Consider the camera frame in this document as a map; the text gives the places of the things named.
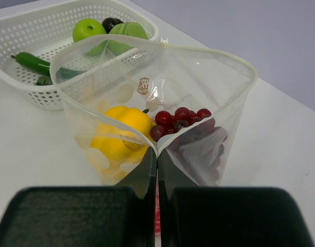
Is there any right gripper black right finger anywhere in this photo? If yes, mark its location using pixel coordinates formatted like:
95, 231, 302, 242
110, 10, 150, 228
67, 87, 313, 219
158, 151, 314, 246

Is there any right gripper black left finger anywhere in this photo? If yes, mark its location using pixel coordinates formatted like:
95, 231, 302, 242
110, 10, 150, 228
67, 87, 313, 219
0, 148, 157, 246

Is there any dark red grape bunch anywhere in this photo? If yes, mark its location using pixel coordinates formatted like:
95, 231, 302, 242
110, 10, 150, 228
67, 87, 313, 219
157, 115, 228, 185

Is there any yellow bell pepper toy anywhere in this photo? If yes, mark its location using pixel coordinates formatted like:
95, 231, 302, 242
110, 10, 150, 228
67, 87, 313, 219
87, 105, 154, 183

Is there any clear zip top bag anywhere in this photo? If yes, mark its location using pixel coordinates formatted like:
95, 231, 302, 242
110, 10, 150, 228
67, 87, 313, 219
50, 34, 258, 186

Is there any green chili pepper toy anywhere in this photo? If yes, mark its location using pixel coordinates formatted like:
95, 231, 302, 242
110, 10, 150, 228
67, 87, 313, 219
10, 52, 84, 79

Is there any white perforated plastic basket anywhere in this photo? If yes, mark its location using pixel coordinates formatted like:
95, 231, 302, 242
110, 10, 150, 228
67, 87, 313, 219
0, 1, 159, 111

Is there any green cabbage toy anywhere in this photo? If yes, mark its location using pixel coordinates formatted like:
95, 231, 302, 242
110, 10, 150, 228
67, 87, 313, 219
85, 22, 149, 57

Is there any green apple toy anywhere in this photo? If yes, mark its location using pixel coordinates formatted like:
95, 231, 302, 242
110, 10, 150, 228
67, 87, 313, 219
72, 18, 106, 43

